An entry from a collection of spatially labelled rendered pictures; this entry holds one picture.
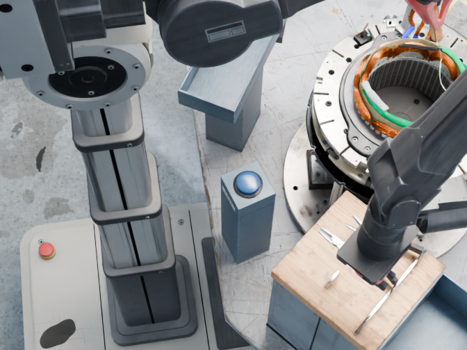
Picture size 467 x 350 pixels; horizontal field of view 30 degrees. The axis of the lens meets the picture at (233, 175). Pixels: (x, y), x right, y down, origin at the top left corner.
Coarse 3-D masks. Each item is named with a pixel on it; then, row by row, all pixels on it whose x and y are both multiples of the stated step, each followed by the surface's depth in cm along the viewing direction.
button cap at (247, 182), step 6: (240, 174) 146; (246, 174) 146; (252, 174) 146; (240, 180) 145; (246, 180) 145; (252, 180) 145; (258, 180) 145; (240, 186) 145; (246, 186) 145; (252, 186) 145; (258, 186) 145; (246, 192) 144; (252, 192) 145
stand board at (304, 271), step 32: (320, 224) 139; (352, 224) 140; (288, 256) 137; (320, 256) 137; (416, 256) 137; (288, 288) 136; (320, 288) 135; (352, 288) 135; (416, 288) 135; (352, 320) 132; (384, 320) 132
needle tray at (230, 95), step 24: (264, 48) 155; (192, 72) 154; (216, 72) 157; (240, 72) 157; (192, 96) 150; (216, 96) 155; (240, 96) 150; (216, 120) 170; (240, 120) 166; (240, 144) 175
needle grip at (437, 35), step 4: (436, 8) 125; (436, 12) 125; (436, 16) 126; (428, 20) 127; (432, 28) 128; (440, 28) 128; (432, 32) 128; (436, 32) 128; (440, 32) 128; (432, 36) 129; (436, 36) 128; (440, 36) 129; (436, 40) 129
